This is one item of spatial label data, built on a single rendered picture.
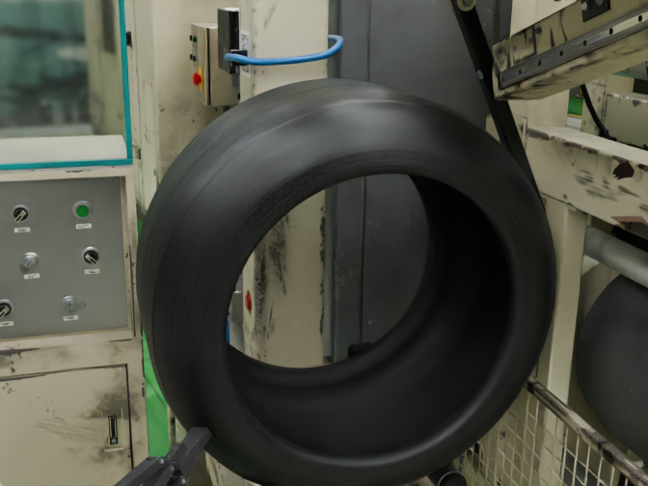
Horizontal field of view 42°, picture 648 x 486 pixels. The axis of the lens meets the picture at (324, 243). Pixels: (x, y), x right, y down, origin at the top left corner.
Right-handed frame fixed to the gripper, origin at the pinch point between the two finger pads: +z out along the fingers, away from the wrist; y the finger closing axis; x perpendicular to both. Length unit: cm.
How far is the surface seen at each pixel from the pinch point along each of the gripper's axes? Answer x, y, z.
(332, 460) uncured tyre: 9.6, 14.1, 11.2
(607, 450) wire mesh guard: 38, 33, 30
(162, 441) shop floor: -164, 96, 93
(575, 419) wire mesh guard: 32, 33, 36
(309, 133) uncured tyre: 21.6, -26.9, 27.2
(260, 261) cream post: -14.7, -0.9, 42.9
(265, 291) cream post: -16.1, 4.4, 41.3
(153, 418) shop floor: -178, 96, 104
